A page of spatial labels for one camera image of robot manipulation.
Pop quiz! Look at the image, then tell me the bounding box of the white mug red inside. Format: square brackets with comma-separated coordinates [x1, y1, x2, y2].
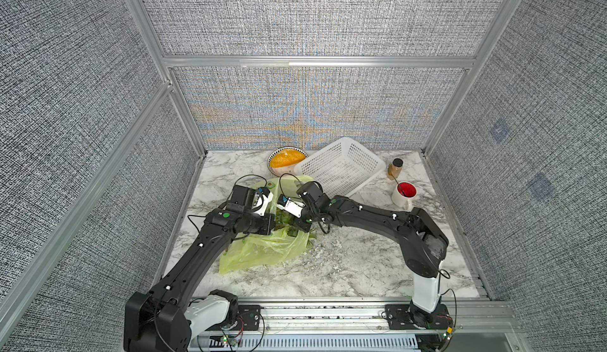
[391, 182, 418, 211]

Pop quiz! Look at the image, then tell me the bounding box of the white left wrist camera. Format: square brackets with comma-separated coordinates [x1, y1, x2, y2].
[251, 187, 273, 216]

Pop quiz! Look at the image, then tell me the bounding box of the white perforated plastic basket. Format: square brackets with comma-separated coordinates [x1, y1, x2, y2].
[294, 137, 387, 197]

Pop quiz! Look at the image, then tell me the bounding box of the pineapple with green crown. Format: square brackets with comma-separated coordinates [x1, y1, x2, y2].
[274, 209, 316, 251]

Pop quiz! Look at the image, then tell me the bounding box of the yellow-green avocado plastic bag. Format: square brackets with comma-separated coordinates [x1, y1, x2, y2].
[219, 175, 312, 275]

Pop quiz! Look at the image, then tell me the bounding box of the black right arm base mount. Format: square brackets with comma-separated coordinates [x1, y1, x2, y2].
[383, 303, 455, 331]

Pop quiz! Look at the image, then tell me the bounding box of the spice jar black lid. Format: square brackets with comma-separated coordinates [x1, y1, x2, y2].
[387, 158, 404, 181]

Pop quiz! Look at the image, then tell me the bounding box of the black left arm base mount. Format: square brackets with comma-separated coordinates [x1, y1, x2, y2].
[191, 305, 262, 335]

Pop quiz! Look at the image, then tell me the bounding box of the iridescent metal spoon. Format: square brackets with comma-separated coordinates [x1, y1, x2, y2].
[392, 177, 406, 197]

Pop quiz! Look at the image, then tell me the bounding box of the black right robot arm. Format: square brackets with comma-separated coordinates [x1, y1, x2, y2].
[297, 181, 449, 314]

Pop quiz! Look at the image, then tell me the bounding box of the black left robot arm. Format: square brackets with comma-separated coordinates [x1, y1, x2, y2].
[123, 185, 273, 351]

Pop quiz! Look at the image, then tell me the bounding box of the bowl with orange food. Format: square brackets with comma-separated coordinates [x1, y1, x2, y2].
[267, 147, 308, 177]

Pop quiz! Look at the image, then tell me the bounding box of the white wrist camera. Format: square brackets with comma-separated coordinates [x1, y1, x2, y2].
[277, 194, 306, 218]
[251, 187, 273, 216]

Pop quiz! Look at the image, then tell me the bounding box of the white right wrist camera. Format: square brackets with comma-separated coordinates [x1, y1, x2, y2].
[277, 194, 306, 218]

